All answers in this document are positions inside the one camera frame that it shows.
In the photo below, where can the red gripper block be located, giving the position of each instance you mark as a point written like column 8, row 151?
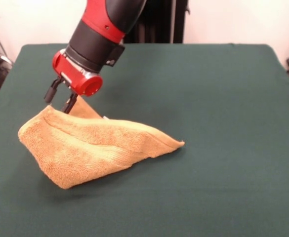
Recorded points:
column 70, row 71

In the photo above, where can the tan terry towel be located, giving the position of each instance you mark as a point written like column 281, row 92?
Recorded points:
column 85, row 153

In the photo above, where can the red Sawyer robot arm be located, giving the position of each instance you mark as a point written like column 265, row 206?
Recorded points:
column 99, row 39

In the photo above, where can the dark green tablecloth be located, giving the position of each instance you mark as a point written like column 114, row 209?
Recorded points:
column 208, row 160

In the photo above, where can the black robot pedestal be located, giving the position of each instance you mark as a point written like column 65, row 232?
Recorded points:
column 159, row 24

